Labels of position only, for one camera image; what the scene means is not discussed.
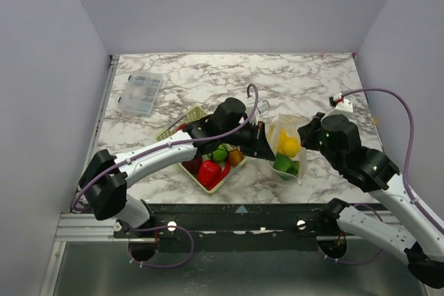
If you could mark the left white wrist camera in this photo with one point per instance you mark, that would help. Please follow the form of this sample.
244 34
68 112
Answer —
263 107

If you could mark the green bell pepper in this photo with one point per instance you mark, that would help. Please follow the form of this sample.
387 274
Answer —
286 165

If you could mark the clear zip top bag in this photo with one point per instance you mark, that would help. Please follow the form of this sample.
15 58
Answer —
290 124

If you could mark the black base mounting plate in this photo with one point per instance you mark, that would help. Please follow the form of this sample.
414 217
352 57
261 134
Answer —
236 228

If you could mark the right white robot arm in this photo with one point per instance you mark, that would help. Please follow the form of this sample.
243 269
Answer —
419 242

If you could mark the dark red plum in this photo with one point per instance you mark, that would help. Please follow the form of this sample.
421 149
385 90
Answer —
193 165

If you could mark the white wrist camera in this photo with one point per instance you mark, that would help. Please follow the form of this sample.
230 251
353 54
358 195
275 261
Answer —
263 107
340 105

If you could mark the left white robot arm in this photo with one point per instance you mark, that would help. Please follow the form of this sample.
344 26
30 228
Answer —
107 177

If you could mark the clear plastic parts box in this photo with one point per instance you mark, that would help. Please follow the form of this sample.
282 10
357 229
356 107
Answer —
140 93

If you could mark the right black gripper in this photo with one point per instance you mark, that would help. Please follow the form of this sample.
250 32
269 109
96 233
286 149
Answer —
309 133

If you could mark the red bell pepper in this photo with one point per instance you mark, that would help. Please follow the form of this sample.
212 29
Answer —
208 173

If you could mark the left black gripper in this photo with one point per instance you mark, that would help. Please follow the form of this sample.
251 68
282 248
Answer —
261 148

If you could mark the aluminium extrusion rail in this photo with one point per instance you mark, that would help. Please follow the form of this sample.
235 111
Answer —
85 228

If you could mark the green round melon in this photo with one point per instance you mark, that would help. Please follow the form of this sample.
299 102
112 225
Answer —
220 154

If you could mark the red chili pepper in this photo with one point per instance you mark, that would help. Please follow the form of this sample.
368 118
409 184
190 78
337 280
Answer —
221 176

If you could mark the yellow banana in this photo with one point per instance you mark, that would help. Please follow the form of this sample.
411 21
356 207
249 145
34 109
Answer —
282 136

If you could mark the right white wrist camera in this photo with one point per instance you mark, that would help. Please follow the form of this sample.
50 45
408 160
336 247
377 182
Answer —
340 105

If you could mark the pale green plastic basket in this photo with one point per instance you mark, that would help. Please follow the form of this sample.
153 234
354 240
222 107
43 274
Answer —
193 114

